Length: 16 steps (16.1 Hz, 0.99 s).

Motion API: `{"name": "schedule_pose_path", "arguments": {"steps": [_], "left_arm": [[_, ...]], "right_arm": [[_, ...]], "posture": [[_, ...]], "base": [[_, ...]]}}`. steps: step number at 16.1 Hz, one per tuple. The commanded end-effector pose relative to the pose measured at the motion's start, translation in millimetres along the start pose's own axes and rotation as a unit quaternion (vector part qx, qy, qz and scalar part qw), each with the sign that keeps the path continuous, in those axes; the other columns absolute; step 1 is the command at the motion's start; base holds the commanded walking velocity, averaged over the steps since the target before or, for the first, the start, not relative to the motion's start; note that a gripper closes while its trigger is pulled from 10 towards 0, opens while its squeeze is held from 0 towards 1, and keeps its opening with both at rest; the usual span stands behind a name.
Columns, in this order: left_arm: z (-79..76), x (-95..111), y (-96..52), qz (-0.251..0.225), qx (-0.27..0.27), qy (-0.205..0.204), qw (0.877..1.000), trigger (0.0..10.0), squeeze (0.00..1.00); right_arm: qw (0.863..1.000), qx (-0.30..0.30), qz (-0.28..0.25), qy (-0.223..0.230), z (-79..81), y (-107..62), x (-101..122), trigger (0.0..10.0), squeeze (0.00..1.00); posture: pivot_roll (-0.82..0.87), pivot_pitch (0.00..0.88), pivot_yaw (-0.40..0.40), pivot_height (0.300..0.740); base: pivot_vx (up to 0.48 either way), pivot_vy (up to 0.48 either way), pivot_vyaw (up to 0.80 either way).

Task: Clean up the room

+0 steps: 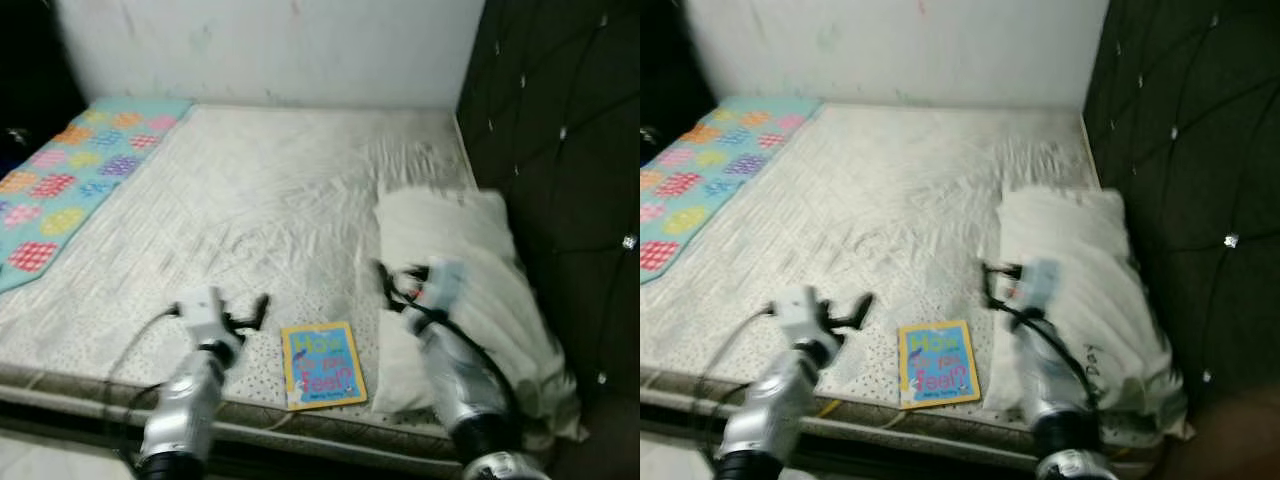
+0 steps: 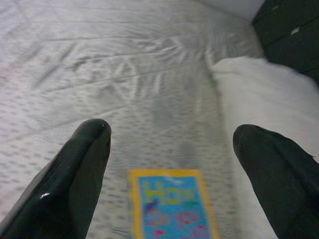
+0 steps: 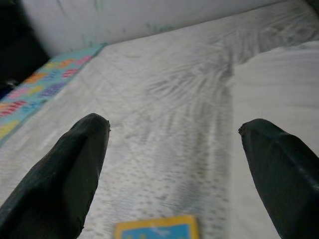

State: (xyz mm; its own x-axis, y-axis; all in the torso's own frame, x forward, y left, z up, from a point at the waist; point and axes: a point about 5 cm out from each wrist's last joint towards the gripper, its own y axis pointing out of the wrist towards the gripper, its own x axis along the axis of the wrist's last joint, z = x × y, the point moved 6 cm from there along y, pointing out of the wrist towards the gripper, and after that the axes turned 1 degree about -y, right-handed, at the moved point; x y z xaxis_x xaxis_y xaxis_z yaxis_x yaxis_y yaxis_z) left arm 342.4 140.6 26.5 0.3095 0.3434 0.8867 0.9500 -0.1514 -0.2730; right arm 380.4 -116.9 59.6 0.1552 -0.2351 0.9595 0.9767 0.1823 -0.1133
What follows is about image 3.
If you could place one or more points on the large black bag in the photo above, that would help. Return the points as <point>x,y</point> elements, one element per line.
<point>17,37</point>

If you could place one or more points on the orange blue children's book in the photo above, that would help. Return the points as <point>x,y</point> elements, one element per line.
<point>157,227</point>

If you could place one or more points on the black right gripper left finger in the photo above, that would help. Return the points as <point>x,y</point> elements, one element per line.
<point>54,186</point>

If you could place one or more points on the white printed pillow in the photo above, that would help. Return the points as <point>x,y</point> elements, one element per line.
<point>279,87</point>

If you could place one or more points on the teal heart patterned blanket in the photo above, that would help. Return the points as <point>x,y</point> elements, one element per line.
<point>32,92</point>

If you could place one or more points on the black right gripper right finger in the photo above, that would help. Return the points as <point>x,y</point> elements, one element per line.
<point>289,186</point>

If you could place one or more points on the grey patterned mattress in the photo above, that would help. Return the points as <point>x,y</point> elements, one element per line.
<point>162,99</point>

